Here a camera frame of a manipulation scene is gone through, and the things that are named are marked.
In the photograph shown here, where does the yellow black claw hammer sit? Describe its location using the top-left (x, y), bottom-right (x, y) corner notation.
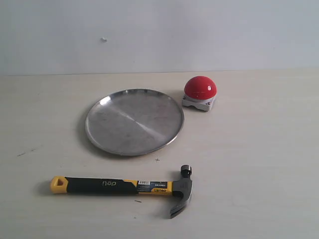
top-left (50, 165), bottom-right (192, 218)

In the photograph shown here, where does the red dome push button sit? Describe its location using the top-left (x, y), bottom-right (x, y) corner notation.
top-left (182, 76), bottom-right (217, 112)

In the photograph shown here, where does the round steel plate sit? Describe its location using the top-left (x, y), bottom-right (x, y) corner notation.
top-left (84, 89), bottom-right (184, 157)

